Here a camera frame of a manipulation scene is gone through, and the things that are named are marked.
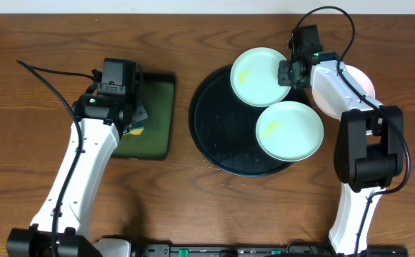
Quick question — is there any mint green plate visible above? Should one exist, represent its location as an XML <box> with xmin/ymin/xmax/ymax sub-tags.
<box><xmin>255</xmin><ymin>101</ymin><xmax>324</xmax><ymax>162</ymax></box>
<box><xmin>230</xmin><ymin>47</ymin><xmax>290</xmax><ymax>107</ymax></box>

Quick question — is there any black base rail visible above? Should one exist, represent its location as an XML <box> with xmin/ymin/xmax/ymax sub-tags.
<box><xmin>85</xmin><ymin>234</ymin><xmax>410</xmax><ymax>257</ymax></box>

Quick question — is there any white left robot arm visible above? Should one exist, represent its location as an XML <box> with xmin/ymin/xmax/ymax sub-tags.
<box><xmin>6</xmin><ymin>58</ymin><xmax>144</xmax><ymax>256</ymax></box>

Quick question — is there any green and yellow sponge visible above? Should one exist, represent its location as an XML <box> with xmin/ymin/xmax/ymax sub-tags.
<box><xmin>123</xmin><ymin>121</ymin><xmax>144</xmax><ymax>136</ymax></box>

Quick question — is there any pale pink plate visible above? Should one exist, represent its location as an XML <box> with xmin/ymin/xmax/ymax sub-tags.
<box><xmin>310</xmin><ymin>61</ymin><xmax>380</xmax><ymax>119</ymax></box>

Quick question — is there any round black serving tray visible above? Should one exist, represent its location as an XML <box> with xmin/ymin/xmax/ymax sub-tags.
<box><xmin>189</xmin><ymin>64</ymin><xmax>291</xmax><ymax>177</ymax></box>

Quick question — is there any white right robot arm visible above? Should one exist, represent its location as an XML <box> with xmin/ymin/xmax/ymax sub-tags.
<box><xmin>277</xmin><ymin>25</ymin><xmax>406</xmax><ymax>256</ymax></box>

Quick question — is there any mint green plate front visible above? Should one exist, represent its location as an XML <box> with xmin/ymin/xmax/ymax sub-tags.
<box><xmin>255</xmin><ymin>101</ymin><xmax>324</xmax><ymax>162</ymax></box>

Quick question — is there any black rectangular water tray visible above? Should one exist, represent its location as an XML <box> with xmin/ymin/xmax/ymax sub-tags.
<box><xmin>112</xmin><ymin>73</ymin><xmax>176</xmax><ymax>160</ymax></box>

